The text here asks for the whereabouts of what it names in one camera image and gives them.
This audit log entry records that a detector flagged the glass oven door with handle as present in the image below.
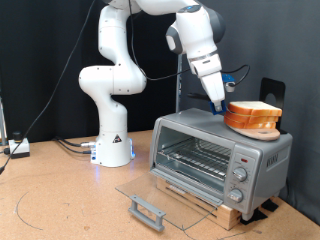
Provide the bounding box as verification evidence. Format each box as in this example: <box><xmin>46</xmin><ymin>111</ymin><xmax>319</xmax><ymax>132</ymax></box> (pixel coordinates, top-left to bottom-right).
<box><xmin>115</xmin><ymin>168</ymin><xmax>224</xmax><ymax>233</ymax></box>

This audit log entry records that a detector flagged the white box with black button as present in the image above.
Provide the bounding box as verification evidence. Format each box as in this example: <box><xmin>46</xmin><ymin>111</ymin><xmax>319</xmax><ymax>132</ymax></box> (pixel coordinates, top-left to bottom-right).
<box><xmin>8</xmin><ymin>131</ymin><xmax>31</xmax><ymax>159</ymax></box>

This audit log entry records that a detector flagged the long black hanging cable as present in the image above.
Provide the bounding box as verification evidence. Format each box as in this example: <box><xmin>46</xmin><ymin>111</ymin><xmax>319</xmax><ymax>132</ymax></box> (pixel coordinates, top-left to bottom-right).
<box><xmin>0</xmin><ymin>0</ymin><xmax>97</xmax><ymax>175</ymax></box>

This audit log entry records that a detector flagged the black cable with silver connector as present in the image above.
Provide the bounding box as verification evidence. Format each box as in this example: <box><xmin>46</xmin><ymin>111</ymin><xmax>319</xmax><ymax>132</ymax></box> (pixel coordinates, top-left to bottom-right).
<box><xmin>53</xmin><ymin>135</ymin><xmax>98</xmax><ymax>148</ymax></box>

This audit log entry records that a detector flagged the silver oven knob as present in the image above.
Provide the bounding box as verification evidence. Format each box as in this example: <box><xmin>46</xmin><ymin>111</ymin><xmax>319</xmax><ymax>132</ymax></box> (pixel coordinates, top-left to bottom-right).
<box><xmin>227</xmin><ymin>188</ymin><xmax>244</xmax><ymax>204</ymax></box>
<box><xmin>232</xmin><ymin>167</ymin><xmax>248</xmax><ymax>183</ymax></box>

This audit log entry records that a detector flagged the slotted wooden block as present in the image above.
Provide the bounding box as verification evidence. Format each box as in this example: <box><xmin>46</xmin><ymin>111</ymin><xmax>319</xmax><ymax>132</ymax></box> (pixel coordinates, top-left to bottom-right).
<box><xmin>156</xmin><ymin>176</ymin><xmax>242</xmax><ymax>231</ymax></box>

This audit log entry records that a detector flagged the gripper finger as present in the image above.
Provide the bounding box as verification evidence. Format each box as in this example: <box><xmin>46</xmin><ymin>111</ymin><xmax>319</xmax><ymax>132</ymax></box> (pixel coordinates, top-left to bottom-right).
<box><xmin>213</xmin><ymin>99</ymin><xmax>226</xmax><ymax>113</ymax></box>

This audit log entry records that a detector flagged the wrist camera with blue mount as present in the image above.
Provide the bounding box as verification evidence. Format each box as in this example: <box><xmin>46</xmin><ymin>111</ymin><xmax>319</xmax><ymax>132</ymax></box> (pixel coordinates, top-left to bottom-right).
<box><xmin>221</xmin><ymin>73</ymin><xmax>237</xmax><ymax>94</ymax></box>

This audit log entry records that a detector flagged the gray backdrop curtain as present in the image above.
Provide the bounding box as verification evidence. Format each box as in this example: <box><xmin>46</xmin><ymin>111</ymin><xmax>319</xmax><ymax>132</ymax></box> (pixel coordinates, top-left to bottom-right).
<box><xmin>181</xmin><ymin>0</ymin><xmax>320</xmax><ymax>226</ymax></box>

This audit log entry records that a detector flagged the wire oven rack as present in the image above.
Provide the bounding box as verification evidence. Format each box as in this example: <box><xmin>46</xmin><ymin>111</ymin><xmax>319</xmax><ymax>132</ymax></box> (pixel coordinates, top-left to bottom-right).
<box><xmin>156</xmin><ymin>138</ymin><xmax>232</xmax><ymax>181</ymax></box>

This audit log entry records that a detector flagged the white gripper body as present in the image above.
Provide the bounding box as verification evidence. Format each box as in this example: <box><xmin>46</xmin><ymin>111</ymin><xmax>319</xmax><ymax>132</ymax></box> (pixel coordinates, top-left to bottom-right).
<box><xmin>199</xmin><ymin>70</ymin><xmax>226</xmax><ymax>104</ymax></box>

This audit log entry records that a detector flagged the black backdrop curtain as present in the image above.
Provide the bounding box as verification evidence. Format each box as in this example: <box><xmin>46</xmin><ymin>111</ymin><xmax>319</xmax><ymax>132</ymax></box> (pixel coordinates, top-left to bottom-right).
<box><xmin>0</xmin><ymin>0</ymin><xmax>181</xmax><ymax>144</ymax></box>

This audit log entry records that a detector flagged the black base cable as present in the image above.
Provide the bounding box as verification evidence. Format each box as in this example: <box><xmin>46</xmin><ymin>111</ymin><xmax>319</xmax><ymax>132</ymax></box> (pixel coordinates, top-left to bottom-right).
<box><xmin>57</xmin><ymin>139</ymin><xmax>94</xmax><ymax>155</ymax></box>

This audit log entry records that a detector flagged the black metal bookend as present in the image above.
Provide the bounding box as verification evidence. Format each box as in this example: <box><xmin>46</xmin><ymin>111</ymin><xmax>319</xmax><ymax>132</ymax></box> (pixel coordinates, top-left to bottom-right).
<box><xmin>259</xmin><ymin>77</ymin><xmax>288</xmax><ymax>135</ymax></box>

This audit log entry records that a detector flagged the silver toaster oven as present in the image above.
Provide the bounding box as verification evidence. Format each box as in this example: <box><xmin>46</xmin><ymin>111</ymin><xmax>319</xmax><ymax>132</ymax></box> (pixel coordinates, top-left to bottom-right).
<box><xmin>148</xmin><ymin>107</ymin><xmax>294</xmax><ymax>221</ymax></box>

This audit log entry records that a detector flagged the aluminium vertical frame pole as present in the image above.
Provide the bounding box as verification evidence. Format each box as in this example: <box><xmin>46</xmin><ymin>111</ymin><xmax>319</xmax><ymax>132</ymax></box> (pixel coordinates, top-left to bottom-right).
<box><xmin>175</xmin><ymin>53</ymin><xmax>184</xmax><ymax>113</ymax></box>

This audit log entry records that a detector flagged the black tape patch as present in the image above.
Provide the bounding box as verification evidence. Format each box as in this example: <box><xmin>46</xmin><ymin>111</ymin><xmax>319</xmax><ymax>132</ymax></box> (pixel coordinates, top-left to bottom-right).
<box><xmin>239</xmin><ymin>208</ymin><xmax>269</xmax><ymax>226</ymax></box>
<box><xmin>261</xmin><ymin>198</ymin><xmax>280</xmax><ymax>213</ymax></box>

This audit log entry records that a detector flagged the thin metal bar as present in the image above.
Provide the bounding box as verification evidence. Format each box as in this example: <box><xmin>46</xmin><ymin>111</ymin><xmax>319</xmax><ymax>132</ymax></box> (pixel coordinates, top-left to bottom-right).
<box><xmin>0</xmin><ymin>96</ymin><xmax>8</xmax><ymax>147</ymax></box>

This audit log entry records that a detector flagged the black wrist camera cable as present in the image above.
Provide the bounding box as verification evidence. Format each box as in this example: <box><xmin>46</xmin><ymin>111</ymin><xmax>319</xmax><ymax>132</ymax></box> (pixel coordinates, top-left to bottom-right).
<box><xmin>128</xmin><ymin>0</ymin><xmax>251</xmax><ymax>85</ymax></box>

